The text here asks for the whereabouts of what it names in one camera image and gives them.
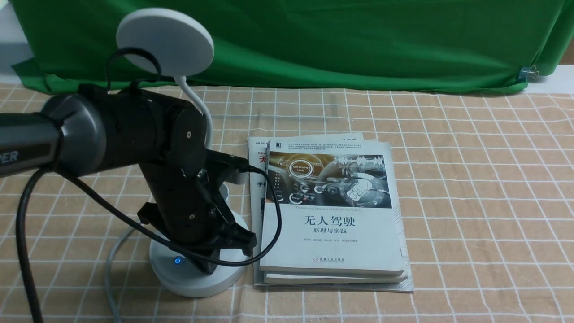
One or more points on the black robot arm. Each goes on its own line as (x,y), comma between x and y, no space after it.
(92,131)

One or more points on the white desk lamp with socket base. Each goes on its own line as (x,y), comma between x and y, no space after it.
(183,47)

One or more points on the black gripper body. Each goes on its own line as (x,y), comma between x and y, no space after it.
(191,212)

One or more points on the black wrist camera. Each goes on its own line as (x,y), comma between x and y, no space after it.
(222,167)

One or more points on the middle white book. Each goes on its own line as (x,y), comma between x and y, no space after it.
(282,278)

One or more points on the top self-driving book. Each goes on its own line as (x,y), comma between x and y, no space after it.
(331,208)

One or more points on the green backdrop cloth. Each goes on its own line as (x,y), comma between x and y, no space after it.
(389,45)

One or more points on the metal binder clip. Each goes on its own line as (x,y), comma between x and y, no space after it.
(527,73)

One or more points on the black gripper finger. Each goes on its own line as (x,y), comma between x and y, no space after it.
(203,266)

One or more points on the bottom thin magazine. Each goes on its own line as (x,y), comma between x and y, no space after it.
(257,147)

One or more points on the checkered orange tablecloth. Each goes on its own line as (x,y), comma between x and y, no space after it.
(486,190)

